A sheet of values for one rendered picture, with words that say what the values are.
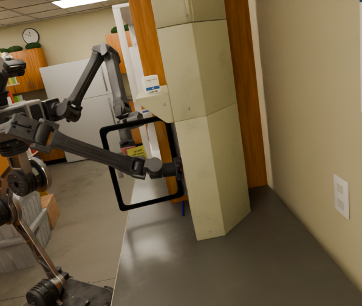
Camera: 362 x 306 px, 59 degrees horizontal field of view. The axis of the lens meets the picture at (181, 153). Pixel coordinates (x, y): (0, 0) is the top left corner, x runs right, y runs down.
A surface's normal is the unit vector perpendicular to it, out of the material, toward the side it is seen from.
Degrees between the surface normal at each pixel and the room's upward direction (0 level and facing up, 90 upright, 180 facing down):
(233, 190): 90
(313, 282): 0
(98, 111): 90
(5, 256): 95
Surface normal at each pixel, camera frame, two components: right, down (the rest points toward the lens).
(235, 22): 0.07, 0.29
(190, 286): -0.18, -0.94
